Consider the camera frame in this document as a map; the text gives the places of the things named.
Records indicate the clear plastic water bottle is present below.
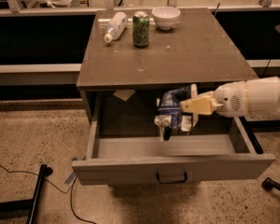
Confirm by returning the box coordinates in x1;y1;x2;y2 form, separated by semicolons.
104;12;128;44

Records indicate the blue tape strip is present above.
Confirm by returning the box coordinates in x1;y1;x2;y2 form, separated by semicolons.
64;156;86;185

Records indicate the blue chip bag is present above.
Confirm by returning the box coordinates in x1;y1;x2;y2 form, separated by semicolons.
154;84;198;141

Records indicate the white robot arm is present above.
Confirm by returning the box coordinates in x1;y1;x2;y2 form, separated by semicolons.
180;77;280;118

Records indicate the black caster leg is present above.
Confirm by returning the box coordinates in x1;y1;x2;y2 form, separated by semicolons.
261;177;280;191

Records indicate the black metal stand leg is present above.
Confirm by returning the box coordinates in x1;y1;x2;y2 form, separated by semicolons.
0;164;53;224

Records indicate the white paper label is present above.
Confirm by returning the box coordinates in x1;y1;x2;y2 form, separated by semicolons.
113;90;135;102

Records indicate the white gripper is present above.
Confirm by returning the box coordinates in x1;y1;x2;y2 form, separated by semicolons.
179;81;247;118

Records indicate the green soda can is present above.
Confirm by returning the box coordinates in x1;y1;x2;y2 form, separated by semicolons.
133;11;149;48

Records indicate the black drawer handle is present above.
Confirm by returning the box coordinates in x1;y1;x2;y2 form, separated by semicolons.
156;173;188;185

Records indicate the open grey top drawer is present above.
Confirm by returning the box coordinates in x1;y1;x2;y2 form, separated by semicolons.
71;89;276;186

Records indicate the white ceramic bowl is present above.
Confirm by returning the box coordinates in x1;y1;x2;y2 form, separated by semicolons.
152;7;180;30

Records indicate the black floor cable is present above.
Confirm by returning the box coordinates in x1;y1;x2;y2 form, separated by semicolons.
0;157;97;224

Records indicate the grey cabinet with counter top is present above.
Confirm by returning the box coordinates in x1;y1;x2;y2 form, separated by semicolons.
77;8;257;118

